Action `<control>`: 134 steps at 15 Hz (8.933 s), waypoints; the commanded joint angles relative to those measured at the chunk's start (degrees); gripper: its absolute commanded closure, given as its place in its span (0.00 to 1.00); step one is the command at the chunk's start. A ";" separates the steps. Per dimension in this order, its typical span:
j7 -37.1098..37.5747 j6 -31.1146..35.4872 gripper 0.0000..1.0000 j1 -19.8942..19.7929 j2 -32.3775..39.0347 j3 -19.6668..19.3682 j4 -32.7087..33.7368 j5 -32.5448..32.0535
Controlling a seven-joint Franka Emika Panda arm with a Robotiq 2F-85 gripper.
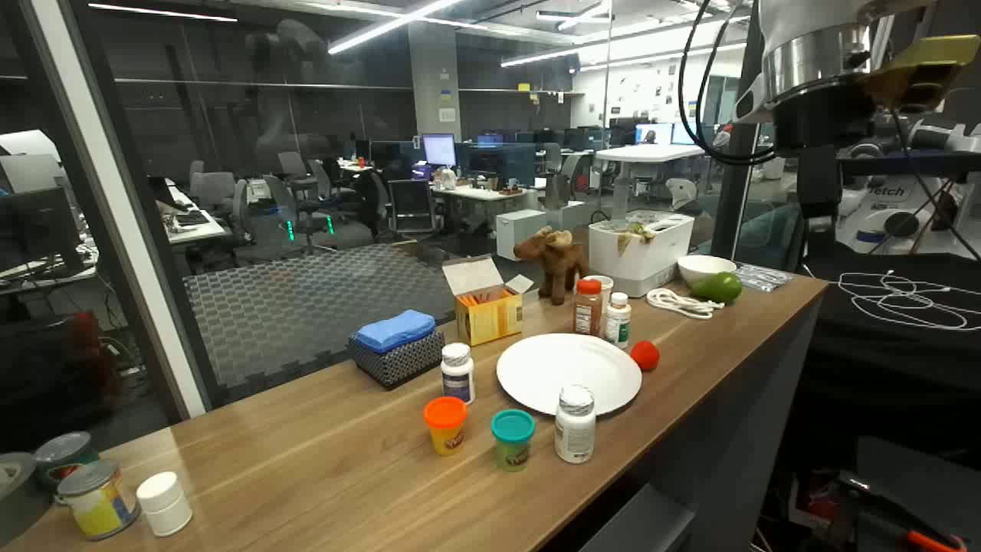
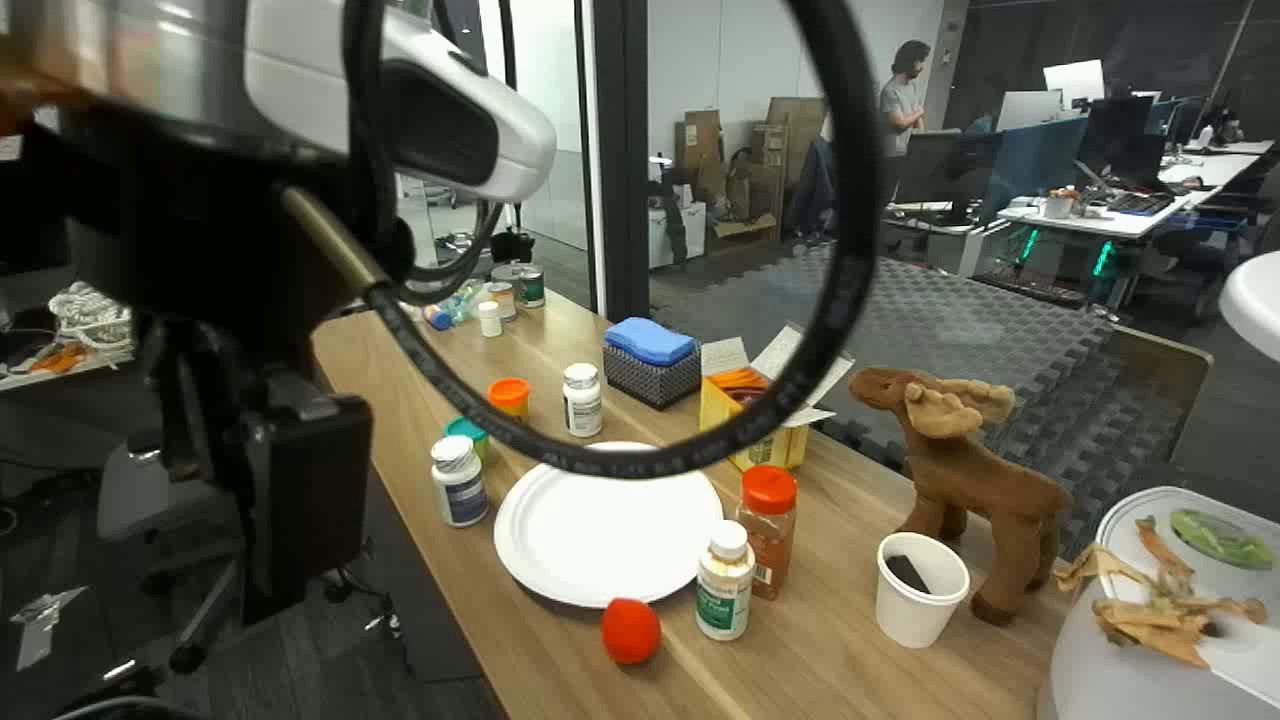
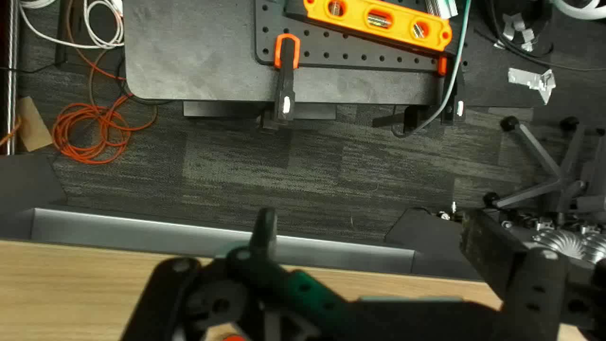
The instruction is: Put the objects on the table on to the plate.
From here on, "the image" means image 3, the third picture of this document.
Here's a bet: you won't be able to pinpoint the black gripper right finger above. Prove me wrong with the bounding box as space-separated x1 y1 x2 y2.
460 209 606 341

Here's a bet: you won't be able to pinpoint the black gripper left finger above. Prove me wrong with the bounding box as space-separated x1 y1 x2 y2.
121 207 394 341

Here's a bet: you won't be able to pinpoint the small white connector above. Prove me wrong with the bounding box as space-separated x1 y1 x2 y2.
436 199 460 224

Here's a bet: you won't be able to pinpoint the black office chair base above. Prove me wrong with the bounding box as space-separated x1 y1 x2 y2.
481 114 606 254

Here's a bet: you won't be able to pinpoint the crumpled silver foil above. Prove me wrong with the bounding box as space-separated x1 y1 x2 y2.
506 65 559 106

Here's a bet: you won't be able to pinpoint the black perforated board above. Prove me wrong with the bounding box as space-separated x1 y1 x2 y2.
254 0 472 72

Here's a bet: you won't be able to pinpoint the white plastic clips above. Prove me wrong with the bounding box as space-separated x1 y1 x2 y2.
500 12 540 53

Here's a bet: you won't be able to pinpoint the orange spirit level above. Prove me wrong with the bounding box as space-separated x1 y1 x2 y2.
301 0 456 57

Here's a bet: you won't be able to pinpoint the brown cardboard piece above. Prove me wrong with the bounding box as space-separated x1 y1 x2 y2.
15 95 57 154

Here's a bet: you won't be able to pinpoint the grey metal pole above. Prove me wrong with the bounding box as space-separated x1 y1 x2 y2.
4 0 19 157

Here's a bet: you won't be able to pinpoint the grey metal rail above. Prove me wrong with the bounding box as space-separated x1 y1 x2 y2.
30 207 419 275

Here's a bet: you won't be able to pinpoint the orange-handled clamp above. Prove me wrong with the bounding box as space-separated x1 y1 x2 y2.
271 32 303 121
434 55 470 125

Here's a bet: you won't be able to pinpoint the green cable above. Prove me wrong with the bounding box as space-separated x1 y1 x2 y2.
390 0 475 139

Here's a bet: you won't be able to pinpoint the orange cable coil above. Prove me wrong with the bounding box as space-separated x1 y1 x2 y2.
49 44 159 167

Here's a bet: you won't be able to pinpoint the white cable bundle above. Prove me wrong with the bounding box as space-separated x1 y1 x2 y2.
17 0 127 51

